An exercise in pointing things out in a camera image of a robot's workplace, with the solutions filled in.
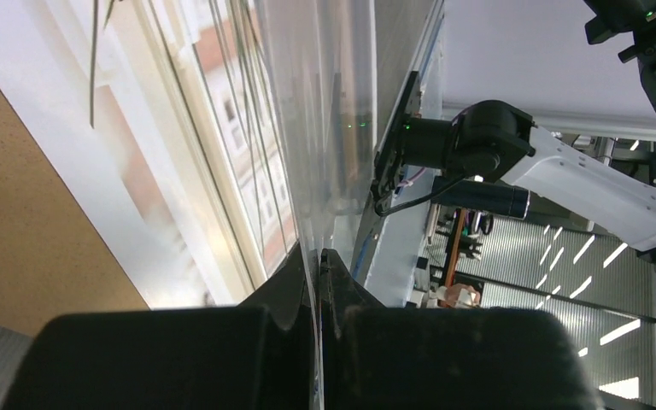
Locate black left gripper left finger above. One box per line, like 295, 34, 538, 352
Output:
3, 246, 313, 409

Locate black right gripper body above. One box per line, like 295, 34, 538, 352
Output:
372, 71, 421, 217

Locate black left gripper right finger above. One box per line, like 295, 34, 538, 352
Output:
319, 249, 603, 409

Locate clear acrylic sheet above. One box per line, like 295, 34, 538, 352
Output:
249, 0, 448, 410

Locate illustrated photo print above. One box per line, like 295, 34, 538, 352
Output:
0, 1, 296, 308

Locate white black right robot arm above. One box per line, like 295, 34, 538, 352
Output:
370, 72, 656, 273

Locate brown backing board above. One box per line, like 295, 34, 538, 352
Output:
0, 91, 146, 336

